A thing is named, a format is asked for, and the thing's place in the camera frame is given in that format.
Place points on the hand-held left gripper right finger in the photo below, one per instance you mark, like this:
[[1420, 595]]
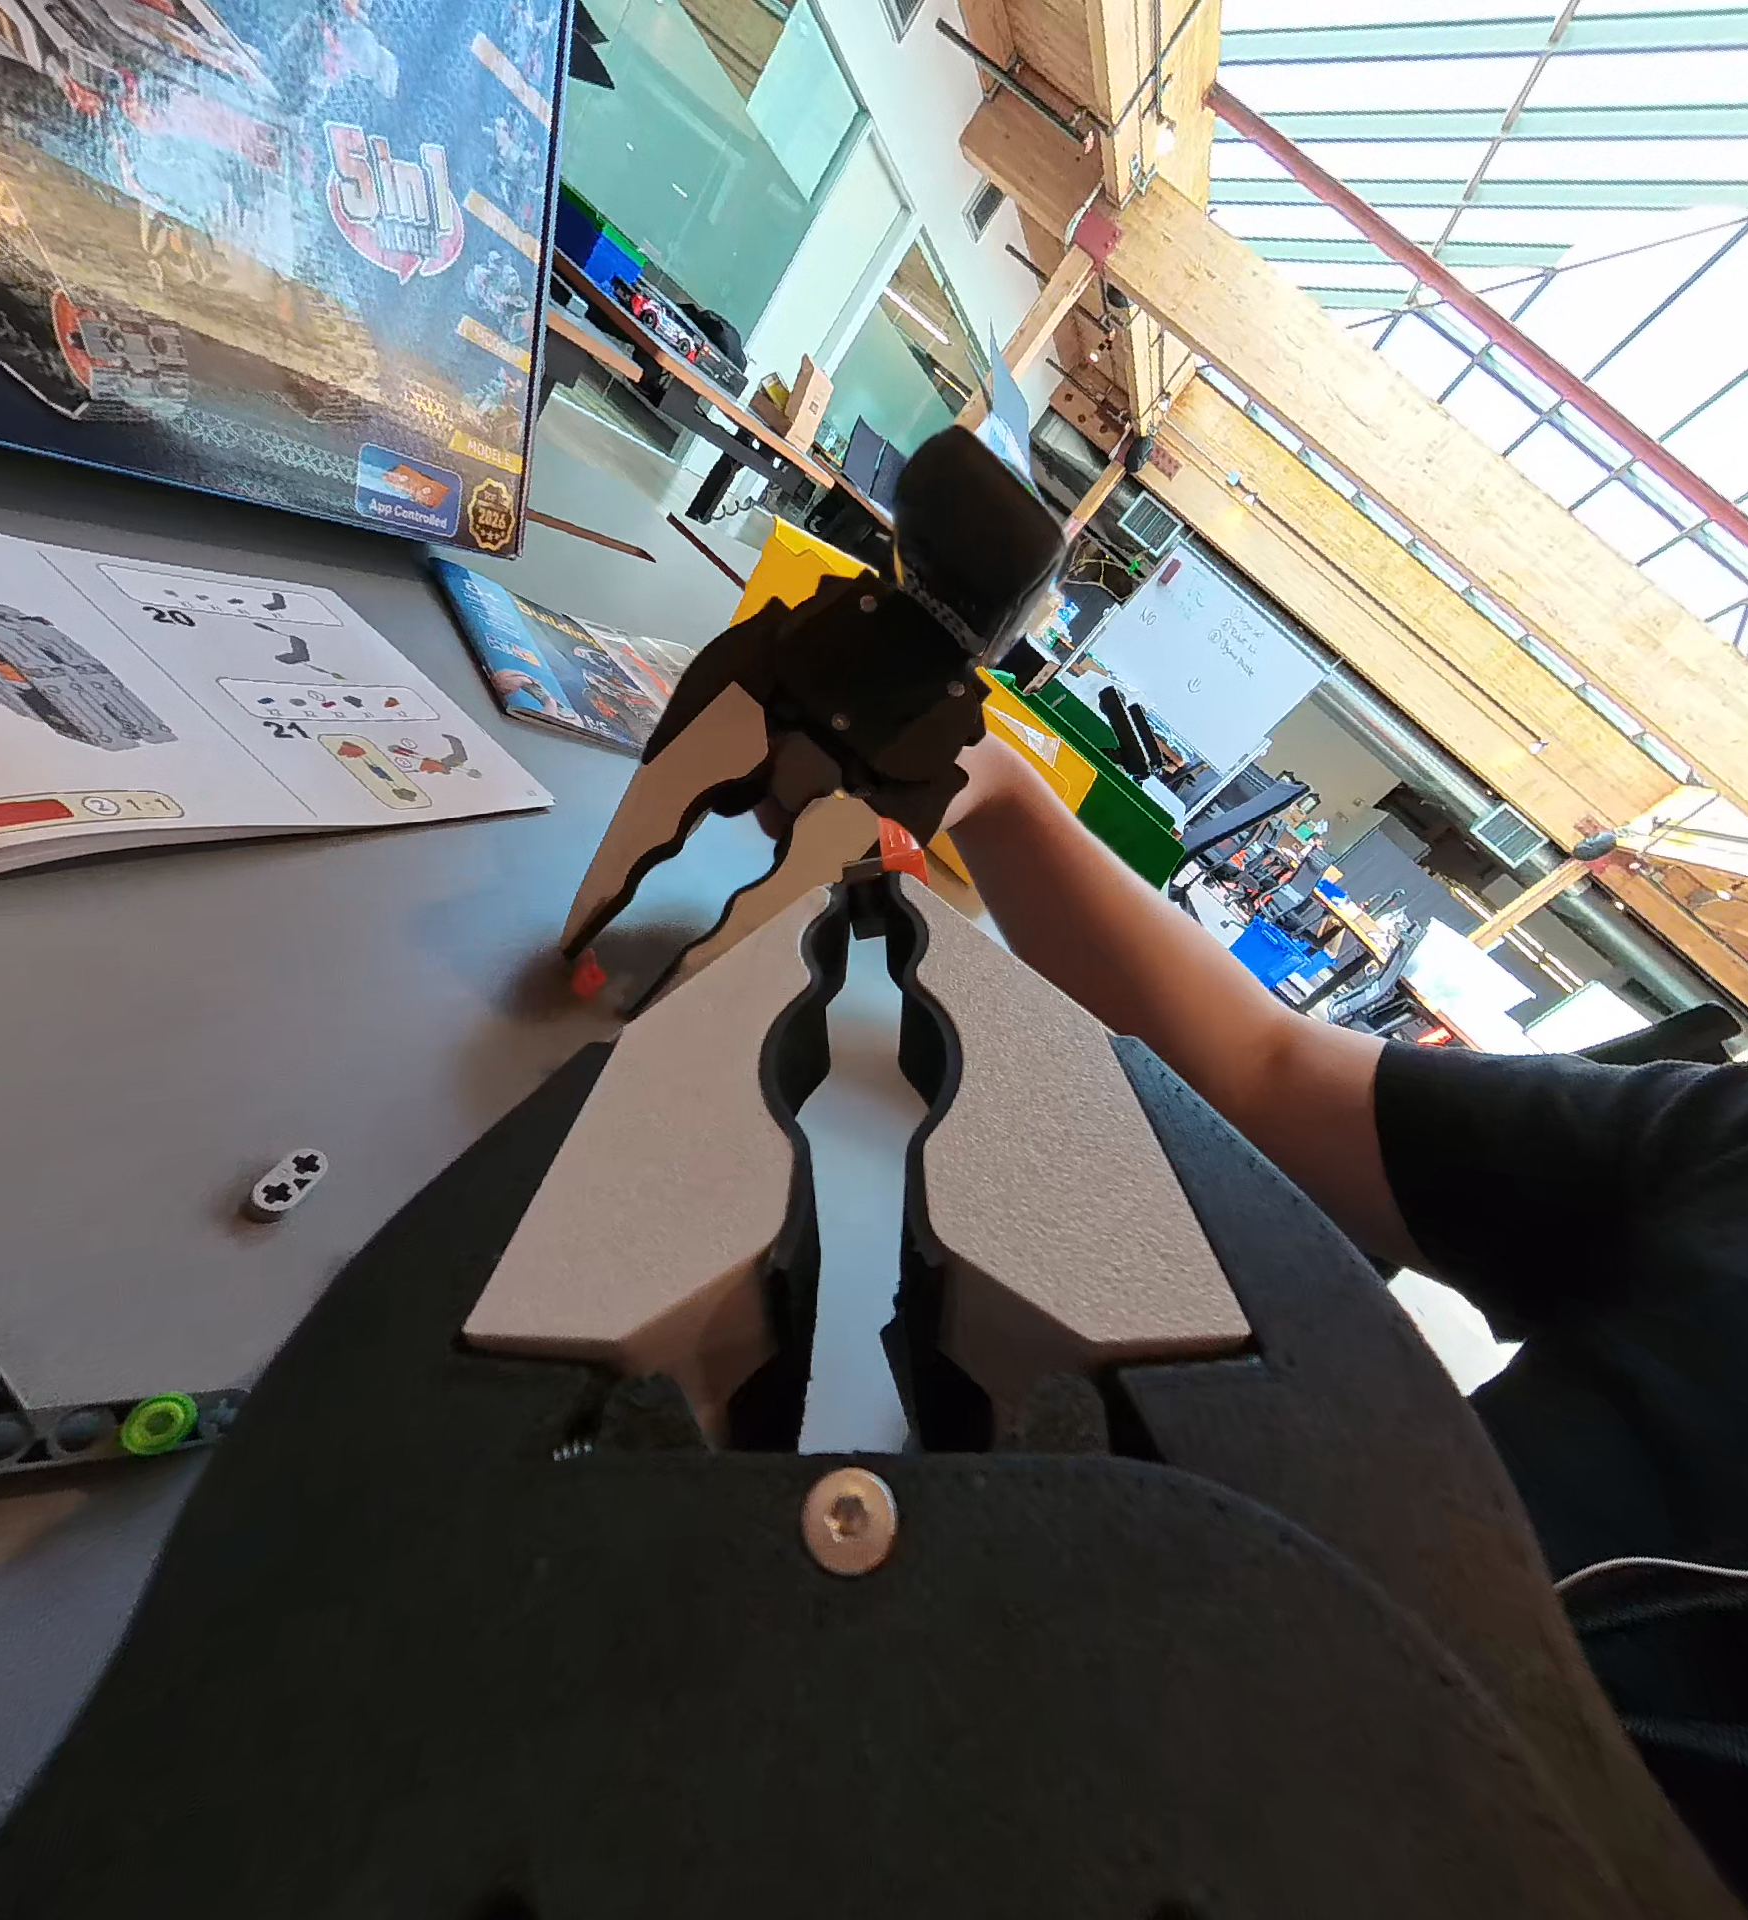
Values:
[[1070, 1198]]

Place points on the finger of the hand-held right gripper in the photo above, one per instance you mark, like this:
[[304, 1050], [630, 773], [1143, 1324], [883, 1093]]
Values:
[[791, 877], [664, 810]]

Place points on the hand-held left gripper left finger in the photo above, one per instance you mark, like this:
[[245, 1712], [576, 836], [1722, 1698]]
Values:
[[649, 1198]]

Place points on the grey connector with blue pins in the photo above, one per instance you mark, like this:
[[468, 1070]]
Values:
[[861, 901]]

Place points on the orange claw piece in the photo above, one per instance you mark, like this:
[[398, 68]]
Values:
[[904, 855], [589, 975]]

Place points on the person's right forearm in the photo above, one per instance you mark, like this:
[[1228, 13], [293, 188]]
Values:
[[1188, 1020]]

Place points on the yellow storage bin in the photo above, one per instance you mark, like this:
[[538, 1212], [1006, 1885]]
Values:
[[800, 579]]

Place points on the small blue booklet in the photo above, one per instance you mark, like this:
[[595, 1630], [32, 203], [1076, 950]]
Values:
[[544, 659]]

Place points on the cardboard box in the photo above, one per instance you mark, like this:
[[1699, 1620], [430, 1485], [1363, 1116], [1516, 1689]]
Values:
[[795, 402]]

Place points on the standing sign board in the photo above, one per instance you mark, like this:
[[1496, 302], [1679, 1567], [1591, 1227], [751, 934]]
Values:
[[1004, 405]]

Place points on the long wooden table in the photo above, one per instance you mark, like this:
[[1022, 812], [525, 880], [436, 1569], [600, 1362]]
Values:
[[724, 413]]

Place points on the whiteboard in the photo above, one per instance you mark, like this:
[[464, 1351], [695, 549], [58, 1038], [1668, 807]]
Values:
[[1205, 659]]

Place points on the small grey two-hole connector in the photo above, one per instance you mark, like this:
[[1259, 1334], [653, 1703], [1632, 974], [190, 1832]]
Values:
[[285, 1185]]

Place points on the red toy car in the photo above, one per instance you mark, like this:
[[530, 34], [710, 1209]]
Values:
[[679, 322]]

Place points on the open instruction booklet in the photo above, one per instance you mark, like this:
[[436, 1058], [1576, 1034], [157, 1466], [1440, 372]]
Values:
[[214, 719]]

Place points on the blue storage bin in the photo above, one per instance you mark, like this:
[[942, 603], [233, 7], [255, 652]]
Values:
[[600, 239]]

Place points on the grey angled beam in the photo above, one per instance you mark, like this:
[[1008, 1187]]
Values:
[[65, 1433]]

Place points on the robot kit box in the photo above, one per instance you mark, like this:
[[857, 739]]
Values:
[[214, 225]]

